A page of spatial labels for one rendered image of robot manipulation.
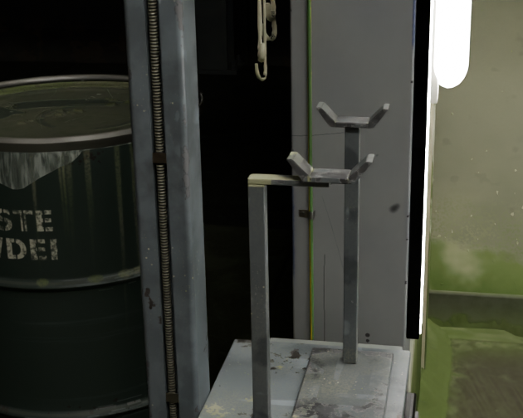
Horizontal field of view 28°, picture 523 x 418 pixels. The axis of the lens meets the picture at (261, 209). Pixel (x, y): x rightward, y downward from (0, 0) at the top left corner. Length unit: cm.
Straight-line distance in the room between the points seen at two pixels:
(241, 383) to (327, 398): 11
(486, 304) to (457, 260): 15
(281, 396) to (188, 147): 32
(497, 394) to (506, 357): 21
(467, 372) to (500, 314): 26
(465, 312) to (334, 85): 161
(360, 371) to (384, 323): 41
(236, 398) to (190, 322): 12
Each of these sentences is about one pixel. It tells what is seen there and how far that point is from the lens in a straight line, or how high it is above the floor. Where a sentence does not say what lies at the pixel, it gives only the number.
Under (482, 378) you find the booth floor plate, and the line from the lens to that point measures 285.
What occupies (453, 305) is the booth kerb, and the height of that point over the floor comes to 13.
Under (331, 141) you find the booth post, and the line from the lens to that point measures 156.
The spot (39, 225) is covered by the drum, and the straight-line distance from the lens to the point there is 202.
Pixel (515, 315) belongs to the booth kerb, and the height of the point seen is 11.
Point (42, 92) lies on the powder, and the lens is 245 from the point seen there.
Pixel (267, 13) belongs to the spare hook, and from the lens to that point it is 159.
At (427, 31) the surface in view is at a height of 113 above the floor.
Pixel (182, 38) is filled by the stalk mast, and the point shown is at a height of 121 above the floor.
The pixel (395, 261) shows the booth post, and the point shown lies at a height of 78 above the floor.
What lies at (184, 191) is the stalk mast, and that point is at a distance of 108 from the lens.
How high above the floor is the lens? 139
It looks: 19 degrees down
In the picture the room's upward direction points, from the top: 1 degrees counter-clockwise
